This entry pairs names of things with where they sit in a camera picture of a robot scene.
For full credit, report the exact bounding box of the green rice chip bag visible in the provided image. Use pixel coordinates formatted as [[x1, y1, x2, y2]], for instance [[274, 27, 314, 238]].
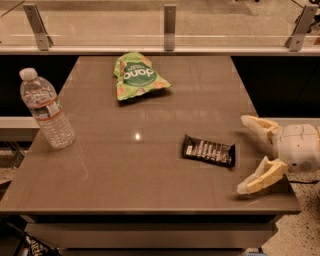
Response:
[[113, 52, 171, 101]]

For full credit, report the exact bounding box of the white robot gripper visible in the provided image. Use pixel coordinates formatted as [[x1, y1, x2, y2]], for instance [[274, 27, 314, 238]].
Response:
[[237, 115, 320, 195]]

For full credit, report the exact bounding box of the black cable on floor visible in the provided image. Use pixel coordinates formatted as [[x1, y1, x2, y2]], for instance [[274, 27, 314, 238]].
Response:
[[288, 171, 320, 185]]

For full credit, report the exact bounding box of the black rxbar chocolate bar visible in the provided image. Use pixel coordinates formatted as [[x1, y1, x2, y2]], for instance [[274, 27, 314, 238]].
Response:
[[182, 135, 236, 168]]

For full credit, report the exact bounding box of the left metal railing bracket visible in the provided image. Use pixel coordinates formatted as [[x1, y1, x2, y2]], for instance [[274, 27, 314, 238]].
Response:
[[23, 3, 53, 51]]

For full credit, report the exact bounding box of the clear plastic water bottle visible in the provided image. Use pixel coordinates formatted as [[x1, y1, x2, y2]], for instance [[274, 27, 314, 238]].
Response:
[[19, 68, 75, 149]]

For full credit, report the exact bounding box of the dark snack box under table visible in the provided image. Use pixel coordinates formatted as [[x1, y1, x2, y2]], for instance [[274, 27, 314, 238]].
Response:
[[14, 235, 62, 256]]

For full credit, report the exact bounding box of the glass railing panel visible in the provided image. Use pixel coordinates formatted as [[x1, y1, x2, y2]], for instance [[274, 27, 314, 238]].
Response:
[[0, 0, 313, 47]]

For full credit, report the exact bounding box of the middle metal railing bracket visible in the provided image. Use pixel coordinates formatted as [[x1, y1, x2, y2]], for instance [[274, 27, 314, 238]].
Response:
[[164, 4, 176, 51]]

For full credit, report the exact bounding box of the metal railing bracket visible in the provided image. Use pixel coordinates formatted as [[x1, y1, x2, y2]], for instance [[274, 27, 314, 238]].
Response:
[[164, 4, 176, 51], [285, 4, 318, 52], [23, 3, 53, 51]]

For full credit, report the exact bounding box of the right metal railing bracket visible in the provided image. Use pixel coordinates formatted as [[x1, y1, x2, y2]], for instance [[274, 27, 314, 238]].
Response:
[[285, 4, 318, 52]]

